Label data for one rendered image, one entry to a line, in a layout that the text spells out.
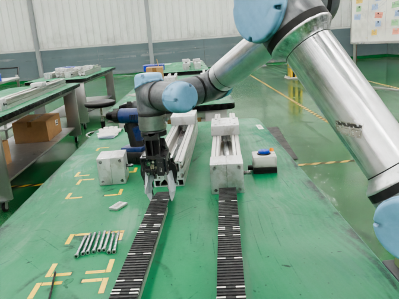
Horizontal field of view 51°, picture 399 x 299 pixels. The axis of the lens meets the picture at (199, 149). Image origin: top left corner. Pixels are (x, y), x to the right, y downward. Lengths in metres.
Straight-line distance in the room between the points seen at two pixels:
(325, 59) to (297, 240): 0.47
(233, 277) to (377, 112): 0.38
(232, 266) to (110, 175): 0.73
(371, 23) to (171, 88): 6.40
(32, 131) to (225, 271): 4.40
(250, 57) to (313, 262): 0.46
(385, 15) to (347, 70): 6.41
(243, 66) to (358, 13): 6.55
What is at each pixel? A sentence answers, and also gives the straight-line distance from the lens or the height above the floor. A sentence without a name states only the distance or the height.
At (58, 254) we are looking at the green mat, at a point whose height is 0.78.
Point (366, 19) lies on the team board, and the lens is 7.37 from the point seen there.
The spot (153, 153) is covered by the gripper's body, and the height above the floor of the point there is 0.96.
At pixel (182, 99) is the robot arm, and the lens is 0.99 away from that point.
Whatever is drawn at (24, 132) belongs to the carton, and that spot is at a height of 0.35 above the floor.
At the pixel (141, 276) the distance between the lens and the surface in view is 0.84.
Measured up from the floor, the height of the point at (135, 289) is 0.81.
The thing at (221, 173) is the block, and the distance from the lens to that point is 1.26.
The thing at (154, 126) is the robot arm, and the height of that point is 1.03.
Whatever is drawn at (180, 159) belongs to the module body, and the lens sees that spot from 1.36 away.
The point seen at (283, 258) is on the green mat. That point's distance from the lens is 0.93.
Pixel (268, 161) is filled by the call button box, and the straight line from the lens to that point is 1.43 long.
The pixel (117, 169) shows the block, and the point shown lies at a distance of 1.45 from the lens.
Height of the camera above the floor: 1.25
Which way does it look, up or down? 15 degrees down
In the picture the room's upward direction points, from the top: 4 degrees counter-clockwise
